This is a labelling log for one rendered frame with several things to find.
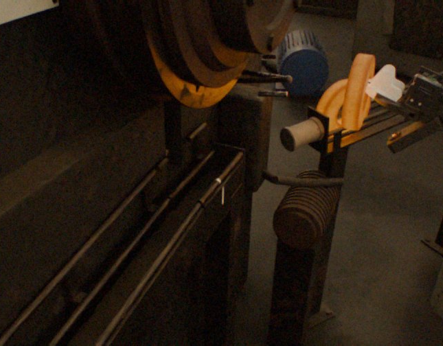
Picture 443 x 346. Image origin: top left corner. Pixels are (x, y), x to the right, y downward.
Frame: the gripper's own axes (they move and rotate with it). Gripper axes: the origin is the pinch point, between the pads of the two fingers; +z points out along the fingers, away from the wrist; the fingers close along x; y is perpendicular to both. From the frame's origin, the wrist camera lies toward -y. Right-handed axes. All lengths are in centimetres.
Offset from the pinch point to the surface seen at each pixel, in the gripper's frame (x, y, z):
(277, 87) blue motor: -182, -95, 46
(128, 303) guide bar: 57, -21, 14
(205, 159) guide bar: 19.5, -20.8, 20.2
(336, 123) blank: -13.5, -17.0, 0.9
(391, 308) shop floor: -30, -75, -42
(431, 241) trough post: -70, -71, -50
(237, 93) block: 5.9, -11.2, 22.2
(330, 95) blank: -12.2, -10.5, 5.2
